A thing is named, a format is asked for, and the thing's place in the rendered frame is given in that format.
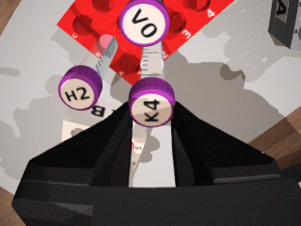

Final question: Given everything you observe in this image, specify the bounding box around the white tube rack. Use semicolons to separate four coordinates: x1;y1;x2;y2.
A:
62;99;147;171

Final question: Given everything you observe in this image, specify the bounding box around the red tube rack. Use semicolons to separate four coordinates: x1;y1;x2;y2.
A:
57;0;234;85

